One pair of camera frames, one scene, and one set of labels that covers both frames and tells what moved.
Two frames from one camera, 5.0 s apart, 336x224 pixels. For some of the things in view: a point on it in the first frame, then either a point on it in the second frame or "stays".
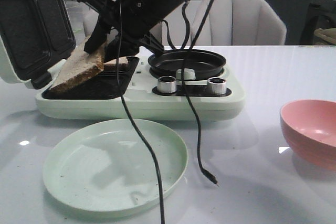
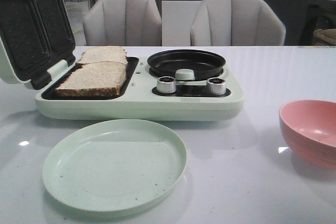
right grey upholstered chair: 241,19 stays
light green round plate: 105,166 stays
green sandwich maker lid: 36,33 stays
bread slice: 112,64 to 115,54
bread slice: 80,63 to 100,78
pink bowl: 308,127 stays
